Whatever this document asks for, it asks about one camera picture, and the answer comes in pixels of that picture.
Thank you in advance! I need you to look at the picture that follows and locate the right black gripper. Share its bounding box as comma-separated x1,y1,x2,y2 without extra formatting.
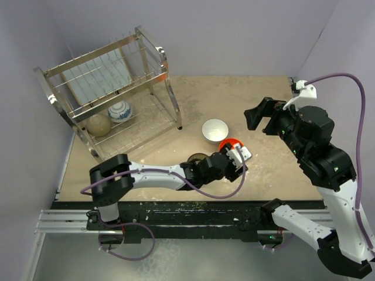
244,95,306,157

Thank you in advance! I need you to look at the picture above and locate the orange plastic bowl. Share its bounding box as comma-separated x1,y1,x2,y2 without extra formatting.
219,138,244,152

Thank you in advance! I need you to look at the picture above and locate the blue floral ceramic bowl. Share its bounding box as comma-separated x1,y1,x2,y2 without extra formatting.
107,101,132,123

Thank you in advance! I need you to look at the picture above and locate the olive beige bowl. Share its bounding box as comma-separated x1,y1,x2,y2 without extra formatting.
86,114,112,137

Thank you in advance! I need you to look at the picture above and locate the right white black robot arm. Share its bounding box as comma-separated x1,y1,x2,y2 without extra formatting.
244,97,374,279

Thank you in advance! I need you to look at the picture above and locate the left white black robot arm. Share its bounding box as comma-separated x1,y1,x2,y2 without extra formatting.
81,143,252,229

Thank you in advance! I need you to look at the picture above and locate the brown rimmed beige bowl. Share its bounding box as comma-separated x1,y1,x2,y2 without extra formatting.
187,153,207,163

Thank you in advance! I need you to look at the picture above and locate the white bowl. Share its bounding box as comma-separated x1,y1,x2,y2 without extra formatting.
202,119,229,143

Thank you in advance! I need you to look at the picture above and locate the white framed board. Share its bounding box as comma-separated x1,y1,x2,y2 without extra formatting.
62,48,134,105

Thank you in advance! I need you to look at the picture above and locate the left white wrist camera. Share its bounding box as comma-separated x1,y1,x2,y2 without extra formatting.
225,142,253,169

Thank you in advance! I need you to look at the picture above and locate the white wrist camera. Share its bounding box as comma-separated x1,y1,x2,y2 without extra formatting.
225,142,253,169
282,80,317,111

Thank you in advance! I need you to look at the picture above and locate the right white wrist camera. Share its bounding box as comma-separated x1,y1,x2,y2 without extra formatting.
282,80,317,111

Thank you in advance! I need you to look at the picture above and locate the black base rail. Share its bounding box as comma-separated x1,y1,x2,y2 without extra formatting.
52,201,288,246

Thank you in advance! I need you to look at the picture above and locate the steel wire dish rack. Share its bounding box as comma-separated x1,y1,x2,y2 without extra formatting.
34,26,182,162

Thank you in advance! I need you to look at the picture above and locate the aluminium extrusion rail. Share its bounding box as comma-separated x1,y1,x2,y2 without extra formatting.
35,210,334,234

